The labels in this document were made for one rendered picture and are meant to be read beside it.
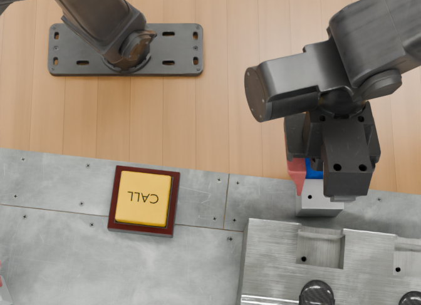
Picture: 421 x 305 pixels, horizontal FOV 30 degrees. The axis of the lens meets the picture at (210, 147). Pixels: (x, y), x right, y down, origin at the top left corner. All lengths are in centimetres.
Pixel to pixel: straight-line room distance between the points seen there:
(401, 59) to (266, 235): 27
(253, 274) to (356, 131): 20
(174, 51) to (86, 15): 25
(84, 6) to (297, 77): 22
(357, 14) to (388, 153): 32
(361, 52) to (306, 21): 34
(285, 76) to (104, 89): 33
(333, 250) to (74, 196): 32
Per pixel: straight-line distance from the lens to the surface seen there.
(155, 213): 94
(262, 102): 77
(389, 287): 90
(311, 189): 94
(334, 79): 77
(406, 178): 102
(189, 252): 97
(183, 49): 103
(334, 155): 79
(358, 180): 79
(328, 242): 92
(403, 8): 73
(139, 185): 95
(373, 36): 73
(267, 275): 88
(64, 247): 98
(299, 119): 89
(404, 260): 94
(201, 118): 101
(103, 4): 82
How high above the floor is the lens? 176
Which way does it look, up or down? 75 degrees down
